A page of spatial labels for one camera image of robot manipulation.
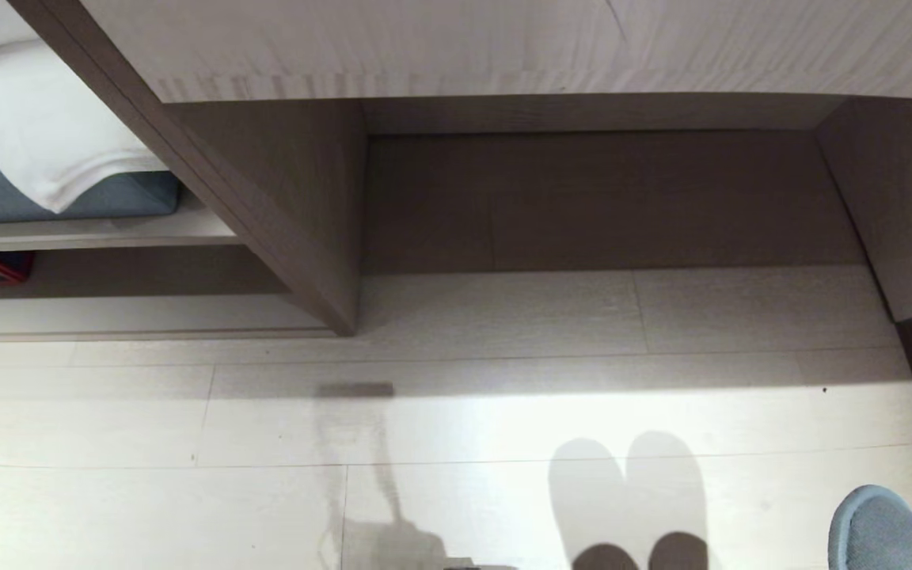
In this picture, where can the wooden desk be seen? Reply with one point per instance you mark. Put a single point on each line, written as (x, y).
(282, 198)

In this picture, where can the white folded towel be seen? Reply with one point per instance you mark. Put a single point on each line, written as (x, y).
(52, 127)

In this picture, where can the grey blue slipper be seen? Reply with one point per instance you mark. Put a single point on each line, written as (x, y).
(883, 534)

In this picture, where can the pale wooden bed frame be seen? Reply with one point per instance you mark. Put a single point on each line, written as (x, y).
(108, 231)

